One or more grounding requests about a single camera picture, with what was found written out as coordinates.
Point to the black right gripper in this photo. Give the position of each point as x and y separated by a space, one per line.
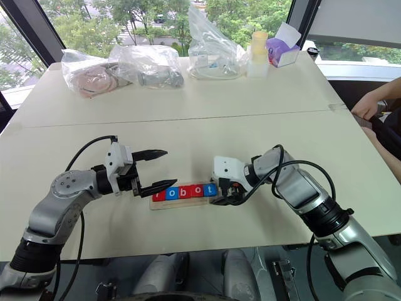
235 195

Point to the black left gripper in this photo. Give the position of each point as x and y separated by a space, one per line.
127 182

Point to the blue letter tile t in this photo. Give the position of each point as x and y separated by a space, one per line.
210 190

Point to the red letter tile o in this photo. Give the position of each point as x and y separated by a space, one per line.
197 191

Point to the red letter tile r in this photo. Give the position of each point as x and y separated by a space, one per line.
158 196

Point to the blue letter tile o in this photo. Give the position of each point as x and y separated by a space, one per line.
171 193

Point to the red letter tile b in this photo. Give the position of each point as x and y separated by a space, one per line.
185 192

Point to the wooden letter tray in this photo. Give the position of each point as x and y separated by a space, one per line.
175 203

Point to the bystander bare forearm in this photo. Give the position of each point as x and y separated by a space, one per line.
390 89

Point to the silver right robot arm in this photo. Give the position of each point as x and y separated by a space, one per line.
297 188

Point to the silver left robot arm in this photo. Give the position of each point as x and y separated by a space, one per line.
59 200

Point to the grey rounded robot leg shape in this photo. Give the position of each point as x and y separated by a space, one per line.
241 276
163 272

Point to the bystander bare hand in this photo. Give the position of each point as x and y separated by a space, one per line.
365 108

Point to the plastic bag with grey object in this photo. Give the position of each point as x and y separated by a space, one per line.
156 72

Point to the plastic bag with pink items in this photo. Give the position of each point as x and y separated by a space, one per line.
91 78

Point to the clear plastic container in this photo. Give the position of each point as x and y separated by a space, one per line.
257 70

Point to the stacked yellow plastic cups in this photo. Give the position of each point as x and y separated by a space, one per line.
260 45

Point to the purple tissue box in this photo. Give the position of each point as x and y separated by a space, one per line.
282 51

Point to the bystander bare leg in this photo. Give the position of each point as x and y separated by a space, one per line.
385 160

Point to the small black round object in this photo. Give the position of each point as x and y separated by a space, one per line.
312 52

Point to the bystander dark clothing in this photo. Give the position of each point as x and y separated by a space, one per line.
390 128

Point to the grey roller blind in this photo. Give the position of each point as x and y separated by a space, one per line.
357 22

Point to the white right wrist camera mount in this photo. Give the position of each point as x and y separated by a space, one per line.
228 169

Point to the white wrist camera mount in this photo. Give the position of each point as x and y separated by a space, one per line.
228 169
116 156

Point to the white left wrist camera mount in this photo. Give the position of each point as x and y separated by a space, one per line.
116 156

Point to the black metal bracket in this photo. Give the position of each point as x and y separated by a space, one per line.
283 276
106 291

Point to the dark window frame pillar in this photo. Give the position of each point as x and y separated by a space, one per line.
31 31

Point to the dark window frame post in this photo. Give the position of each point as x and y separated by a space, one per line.
302 19

